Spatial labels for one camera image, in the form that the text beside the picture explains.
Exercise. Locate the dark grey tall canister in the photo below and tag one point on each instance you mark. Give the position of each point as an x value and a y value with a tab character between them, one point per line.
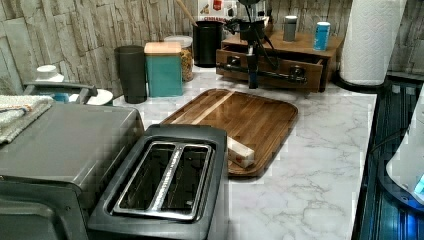
130	61

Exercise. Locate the wooden drawer with black handle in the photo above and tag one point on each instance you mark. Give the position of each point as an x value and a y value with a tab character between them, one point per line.
293	72

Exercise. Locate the white plate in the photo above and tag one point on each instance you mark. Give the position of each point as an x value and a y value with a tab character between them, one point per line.
103	97

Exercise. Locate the colourful box at wall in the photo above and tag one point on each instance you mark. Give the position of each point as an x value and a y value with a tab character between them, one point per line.
216	10

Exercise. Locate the teal canister with wooden lid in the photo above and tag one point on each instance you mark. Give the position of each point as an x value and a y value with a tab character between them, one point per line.
164	73

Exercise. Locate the wooden drawer cabinet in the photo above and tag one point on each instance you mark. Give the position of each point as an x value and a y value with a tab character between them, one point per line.
302	47

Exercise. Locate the white paper towel roll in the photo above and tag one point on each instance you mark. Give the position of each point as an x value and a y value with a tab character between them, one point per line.
369	42

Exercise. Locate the black utensil holder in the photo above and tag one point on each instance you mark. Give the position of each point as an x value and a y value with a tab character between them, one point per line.
207	37

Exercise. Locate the grey pan handle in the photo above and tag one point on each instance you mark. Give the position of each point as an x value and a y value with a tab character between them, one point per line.
84	92

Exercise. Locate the wooden cutting board tray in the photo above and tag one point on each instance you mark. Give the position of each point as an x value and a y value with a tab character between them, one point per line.
259	123

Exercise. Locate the folded beige towel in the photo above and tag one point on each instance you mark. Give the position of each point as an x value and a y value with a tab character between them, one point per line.
18	112

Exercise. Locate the grey toaster oven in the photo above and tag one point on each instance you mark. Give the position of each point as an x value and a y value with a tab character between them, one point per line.
55	171

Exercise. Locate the wooden spoon handle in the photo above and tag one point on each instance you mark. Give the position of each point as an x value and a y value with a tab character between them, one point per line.
186	12

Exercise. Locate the blue can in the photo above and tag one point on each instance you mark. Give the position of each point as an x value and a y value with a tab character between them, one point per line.
321	37

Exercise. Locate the white cup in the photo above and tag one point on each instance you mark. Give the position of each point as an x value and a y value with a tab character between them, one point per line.
48	73

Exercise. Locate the glass jar with cereal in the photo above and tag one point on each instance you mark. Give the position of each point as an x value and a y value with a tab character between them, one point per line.
186	54

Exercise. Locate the black two-slot toaster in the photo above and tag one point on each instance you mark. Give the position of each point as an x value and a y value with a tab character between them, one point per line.
173	185

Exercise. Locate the grey shaker bottle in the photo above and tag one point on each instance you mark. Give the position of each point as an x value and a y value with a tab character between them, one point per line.
290	23

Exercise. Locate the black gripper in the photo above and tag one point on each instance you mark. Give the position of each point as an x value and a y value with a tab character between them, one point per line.
253	33

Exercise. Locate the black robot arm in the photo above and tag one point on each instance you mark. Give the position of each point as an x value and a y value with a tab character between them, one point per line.
250	7

